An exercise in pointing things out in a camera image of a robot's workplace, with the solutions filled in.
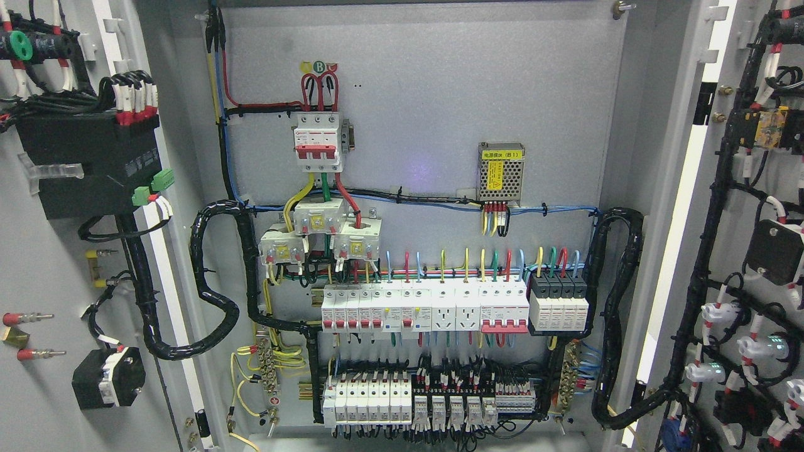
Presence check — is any white socket and breaker row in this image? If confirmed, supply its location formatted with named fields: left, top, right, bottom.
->
left=430, top=279, right=530, bottom=334

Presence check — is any relay terminal row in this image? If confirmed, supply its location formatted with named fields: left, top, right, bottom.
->
left=411, top=355, right=536, bottom=441

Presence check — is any green indicator lamp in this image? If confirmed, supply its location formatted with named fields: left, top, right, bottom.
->
left=0, top=30, right=34, bottom=61

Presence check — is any white red main breaker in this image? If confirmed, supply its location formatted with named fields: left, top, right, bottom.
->
left=293, top=112, right=345, bottom=173

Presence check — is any black digital power meter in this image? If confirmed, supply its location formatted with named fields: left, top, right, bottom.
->
left=16, top=111, right=175, bottom=220

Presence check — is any metal mesh power supply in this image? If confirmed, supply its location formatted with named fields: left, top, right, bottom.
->
left=476, top=141, right=525, bottom=203

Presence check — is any black cable conduit right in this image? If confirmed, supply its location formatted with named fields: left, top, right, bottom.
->
left=589, top=208, right=648, bottom=429

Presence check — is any white small breaker row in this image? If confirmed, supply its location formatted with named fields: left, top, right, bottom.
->
left=321, top=281, right=433, bottom=338

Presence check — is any black cable conduit left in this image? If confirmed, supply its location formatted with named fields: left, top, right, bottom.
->
left=116, top=200, right=321, bottom=421

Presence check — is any red terminal post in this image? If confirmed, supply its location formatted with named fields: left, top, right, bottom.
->
left=1, top=313, right=66, bottom=362

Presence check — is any black surge protector module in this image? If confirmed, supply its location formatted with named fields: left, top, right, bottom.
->
left=528, top=274, right=590, bottom=338

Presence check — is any grey cabinet door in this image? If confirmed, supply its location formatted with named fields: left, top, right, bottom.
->
left=2, top=1, right=225, bottom=451
left=592, top=1, right=802, bottom=451

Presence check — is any white lower breaker row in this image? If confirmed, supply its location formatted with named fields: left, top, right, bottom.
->
left=322, top=371, right=413, bottom=428

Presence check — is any black cable conduit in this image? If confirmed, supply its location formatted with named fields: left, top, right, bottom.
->
left=589, top=208, right=648, bottom=429
left=116, top=200, right=321, bottom=421

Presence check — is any white current transformer cluster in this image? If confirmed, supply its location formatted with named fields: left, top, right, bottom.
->
left=259, top=198, right=382, bottom=266

